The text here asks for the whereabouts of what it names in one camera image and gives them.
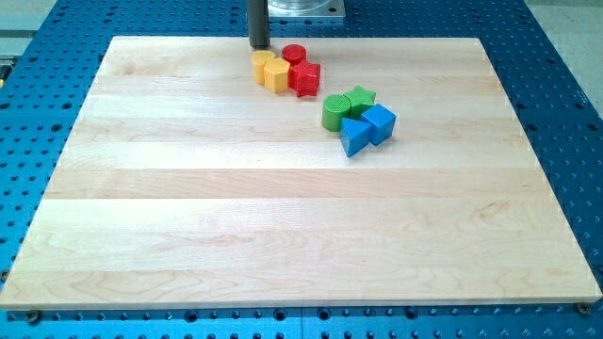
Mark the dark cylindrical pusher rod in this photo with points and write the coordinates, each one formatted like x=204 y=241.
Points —
x=258 y=23

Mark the yellow heart block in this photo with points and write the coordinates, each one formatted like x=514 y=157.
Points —
x=259 y=60

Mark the light wooden board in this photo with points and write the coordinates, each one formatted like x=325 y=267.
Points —
x=185 y=185

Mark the red cylinder block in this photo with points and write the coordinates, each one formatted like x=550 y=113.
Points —
x=294 y=54

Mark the yellow hexagon block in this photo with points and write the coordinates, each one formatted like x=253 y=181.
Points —
x=276 y=75

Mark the red star block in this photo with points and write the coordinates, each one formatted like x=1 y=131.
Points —
x=304 y=78

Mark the green cylinder block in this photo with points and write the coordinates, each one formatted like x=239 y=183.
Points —
x=335 y=108

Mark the green star block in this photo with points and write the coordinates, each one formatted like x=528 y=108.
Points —
x=361 y=99

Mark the blue triangle block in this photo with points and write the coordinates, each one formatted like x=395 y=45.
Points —
x=354 y=136

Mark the blue cube block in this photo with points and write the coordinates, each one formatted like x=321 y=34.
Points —
x=382 y=122

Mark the blue perforated metal table plate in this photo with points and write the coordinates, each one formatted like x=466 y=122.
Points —
x=47 y=86

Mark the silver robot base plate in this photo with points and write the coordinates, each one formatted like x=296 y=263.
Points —
x=307 y=8

